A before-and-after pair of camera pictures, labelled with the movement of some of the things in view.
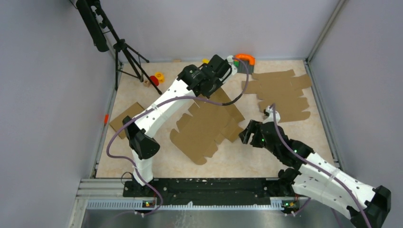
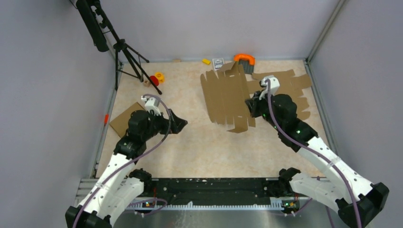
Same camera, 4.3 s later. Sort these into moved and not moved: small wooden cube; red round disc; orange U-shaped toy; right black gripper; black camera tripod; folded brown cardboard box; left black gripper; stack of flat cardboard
Moved: right black gripper; left black gripper
Not moved: folded brown cardboard box; orange U-shaped toy; small wooden cube; black camera tripod; stack of flat cardboard; red round disc
